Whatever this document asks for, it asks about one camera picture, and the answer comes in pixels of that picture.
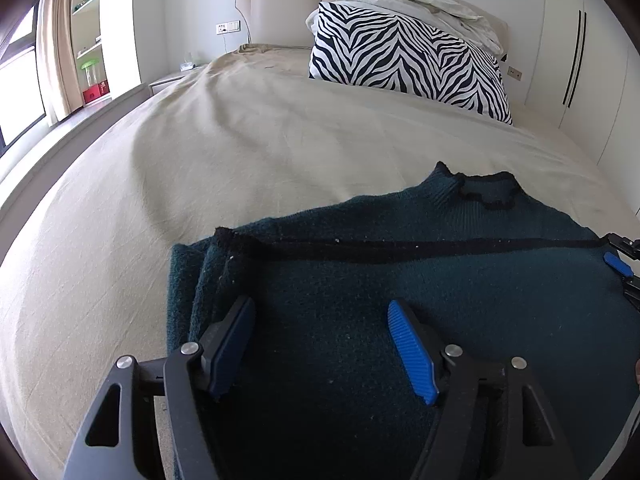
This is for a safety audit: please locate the white nightstand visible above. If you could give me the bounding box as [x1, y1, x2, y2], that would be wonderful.
[149, 60, 201, 97]

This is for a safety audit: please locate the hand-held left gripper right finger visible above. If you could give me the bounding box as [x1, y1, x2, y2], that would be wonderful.
[387, 300, 581, 480]

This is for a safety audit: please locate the crumpled white duvet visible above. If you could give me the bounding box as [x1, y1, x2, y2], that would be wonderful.
[334, 0, 506, 56]

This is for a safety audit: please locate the window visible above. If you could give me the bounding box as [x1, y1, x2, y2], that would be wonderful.
[0, 5, 48, 156]

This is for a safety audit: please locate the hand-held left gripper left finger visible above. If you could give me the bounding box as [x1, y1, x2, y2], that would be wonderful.
[62, 295, 257, 480]

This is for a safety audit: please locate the zebra print pillow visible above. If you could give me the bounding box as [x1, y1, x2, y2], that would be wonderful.
[306, 1, 514, 126]

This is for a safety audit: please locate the white wardrobe with black handles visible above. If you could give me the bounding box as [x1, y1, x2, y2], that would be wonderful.
[525, 0, 640, 166]

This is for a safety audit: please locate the beige curtain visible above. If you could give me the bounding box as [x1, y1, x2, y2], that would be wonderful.
[36, 0, 81, 123]

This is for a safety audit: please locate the bed with beige sheet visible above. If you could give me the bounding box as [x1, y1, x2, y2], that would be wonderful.
[0, 42, 640, 480]

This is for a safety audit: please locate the dark green knit sweater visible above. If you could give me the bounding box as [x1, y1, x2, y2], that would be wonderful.
[166, 161, 640, 480]

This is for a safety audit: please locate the beige upholstered headboard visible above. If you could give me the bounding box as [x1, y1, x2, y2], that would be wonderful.
[236, 0, 510, 56]

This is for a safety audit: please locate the white shelf unit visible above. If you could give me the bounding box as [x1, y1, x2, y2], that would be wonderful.
[70, 0, 109, 106]

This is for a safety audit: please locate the red box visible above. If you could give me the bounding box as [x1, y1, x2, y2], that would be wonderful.
[82, 81, 110, 106]

